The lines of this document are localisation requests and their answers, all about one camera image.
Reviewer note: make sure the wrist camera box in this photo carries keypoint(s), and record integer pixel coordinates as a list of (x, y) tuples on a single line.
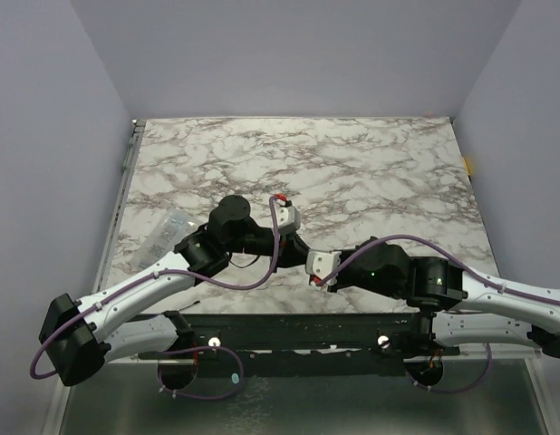
[(288, 220), (319, 264)]

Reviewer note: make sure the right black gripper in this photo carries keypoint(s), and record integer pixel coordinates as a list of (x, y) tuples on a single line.
[(344, 269)]

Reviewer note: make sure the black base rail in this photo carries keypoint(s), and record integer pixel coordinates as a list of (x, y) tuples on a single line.
[(271, 345)]

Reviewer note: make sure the clear plastic parts box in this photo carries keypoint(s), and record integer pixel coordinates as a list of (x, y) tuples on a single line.
[(170, 230)]

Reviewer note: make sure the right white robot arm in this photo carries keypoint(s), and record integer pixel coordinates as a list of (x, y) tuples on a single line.
[(460, 304)]

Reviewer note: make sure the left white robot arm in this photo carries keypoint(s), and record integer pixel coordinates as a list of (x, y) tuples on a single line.
[(79, 336)]

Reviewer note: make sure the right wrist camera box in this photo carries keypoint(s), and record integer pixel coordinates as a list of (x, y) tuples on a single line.
[(319, 264)]

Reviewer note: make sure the left side metal rail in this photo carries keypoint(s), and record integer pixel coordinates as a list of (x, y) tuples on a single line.
[(133, 144)]

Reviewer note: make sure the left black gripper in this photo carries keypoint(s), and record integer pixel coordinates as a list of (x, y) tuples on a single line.
[(292, 250)]

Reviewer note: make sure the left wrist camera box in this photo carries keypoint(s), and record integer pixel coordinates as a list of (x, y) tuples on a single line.
[(288, 220)]

